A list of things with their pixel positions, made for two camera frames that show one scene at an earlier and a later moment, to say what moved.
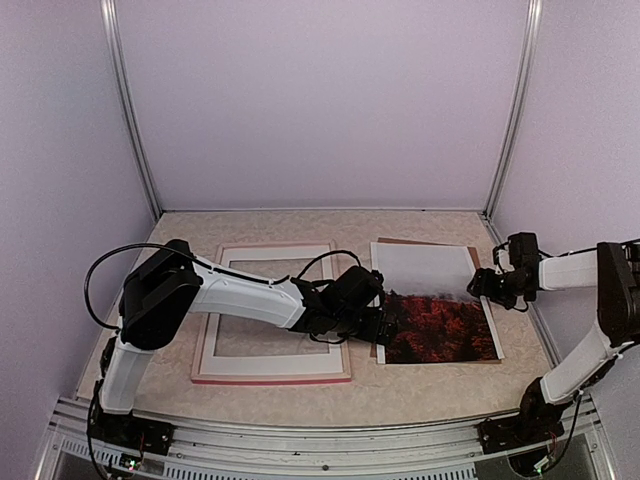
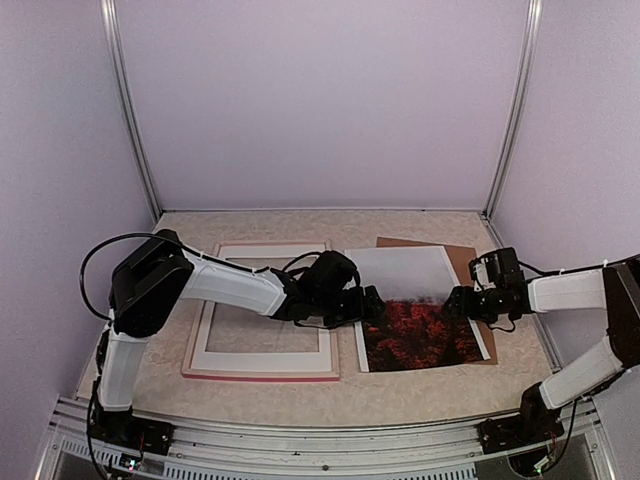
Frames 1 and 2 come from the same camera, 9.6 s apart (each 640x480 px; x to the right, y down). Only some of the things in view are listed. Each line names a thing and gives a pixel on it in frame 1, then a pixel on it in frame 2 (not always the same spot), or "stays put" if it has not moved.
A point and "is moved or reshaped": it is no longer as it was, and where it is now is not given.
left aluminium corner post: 119,61 stays put
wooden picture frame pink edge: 274,378 is moved or reshaped
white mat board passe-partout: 232,364 is moved or reshaped
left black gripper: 389,329 to 372,301
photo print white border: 438,318 stays put
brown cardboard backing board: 487,306 to 459,257
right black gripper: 483,286 to 462,305
